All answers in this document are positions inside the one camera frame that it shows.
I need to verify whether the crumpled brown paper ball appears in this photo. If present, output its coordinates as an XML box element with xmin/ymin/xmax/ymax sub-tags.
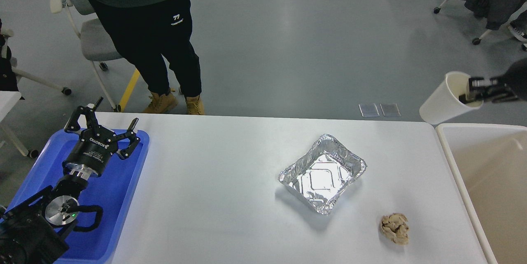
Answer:
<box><xmin>380</xmin><ymin>213</ymin><xmax>410</xmax><ymax>246</ymax></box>

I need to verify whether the beige plastic bin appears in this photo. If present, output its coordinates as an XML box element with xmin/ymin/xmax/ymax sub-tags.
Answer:
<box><xmin>436</xmin><ymin>124</ymin><xmax>527</xmax><ymax>264</ymax></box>

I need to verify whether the white chair at left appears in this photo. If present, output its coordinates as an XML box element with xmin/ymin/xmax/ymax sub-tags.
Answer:
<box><xmin>1</xmin><ymin>29</ymin><xmax>72</xmax><ymax>96</ymax></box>

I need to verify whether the floor plate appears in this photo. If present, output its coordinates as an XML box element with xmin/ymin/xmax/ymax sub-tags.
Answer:
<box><xmin>358</xmin><ymin>103</ymin><xmax>380</xmax><ymax>118</ymax></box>
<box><xmin>380</xmin><ymin>104</ymin><xmax>401</xmax><ymax>117</ymax></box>

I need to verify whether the white side table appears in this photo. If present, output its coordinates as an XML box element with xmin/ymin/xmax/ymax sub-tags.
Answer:
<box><xmin>0</xmin><ymin>91</ymin><xmax>40</xmax><ymax>159</ymax></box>

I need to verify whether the right floor plate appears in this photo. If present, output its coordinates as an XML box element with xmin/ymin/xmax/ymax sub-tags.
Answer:
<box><xmin>380</xmin><ymin>104</ymin><xmax>401</xmax><ymax>117</ymax></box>

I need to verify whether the grey office chair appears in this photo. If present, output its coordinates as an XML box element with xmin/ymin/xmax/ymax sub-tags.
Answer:
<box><xmin>49</xmin><ymin>0</ymin><xmax>122</xmax><ymax>112</ymax></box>

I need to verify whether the person in dark clothes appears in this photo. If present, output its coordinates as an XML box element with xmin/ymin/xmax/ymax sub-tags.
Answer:
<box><xmin>89</xmin><ymin>0</ymin><xmax>205</xmax><ymax>115</ymax></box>

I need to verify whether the white paper cup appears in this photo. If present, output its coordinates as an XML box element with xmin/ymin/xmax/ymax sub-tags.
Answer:
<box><xmin>419</xmin><ymin>71</ymin><xmax>483</xmax><ymax>125</ymax></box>

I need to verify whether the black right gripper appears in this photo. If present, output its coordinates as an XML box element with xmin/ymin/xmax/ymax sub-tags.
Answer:
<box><xmin>459</xmin><ymin>58</ymin><xmax>527</xmax><ymax>104</ymax></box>

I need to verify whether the aluminium foil tray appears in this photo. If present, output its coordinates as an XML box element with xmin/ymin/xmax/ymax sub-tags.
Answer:
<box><xmin>277</xmin><ymin>134</ymin><xmax>367</xmax><ymax>216</ymax></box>

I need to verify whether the white sneaker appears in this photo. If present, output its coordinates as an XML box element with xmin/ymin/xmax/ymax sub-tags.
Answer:
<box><xmin>507</xmin><ymin>21</ymin><xmax>527</xmax><ymax>43</ymax></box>

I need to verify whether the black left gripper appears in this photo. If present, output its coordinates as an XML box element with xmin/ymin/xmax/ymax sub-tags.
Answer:
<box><xmin>63</xmin><ymin>97</ymin><xmax>140</xmax><ymax>177</ymax></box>

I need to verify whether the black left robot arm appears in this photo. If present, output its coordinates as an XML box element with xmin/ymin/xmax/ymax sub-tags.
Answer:
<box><xmin>1</xmin><ymin>98</ymin><xmax>141</xmax><ymax>264</ymax></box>

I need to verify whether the left floor plate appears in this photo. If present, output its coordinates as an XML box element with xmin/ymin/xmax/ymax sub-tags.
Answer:
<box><xmin>358</xmin><ymin>103</ymin><xmax>380</xmax><ymax>118</ymax></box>

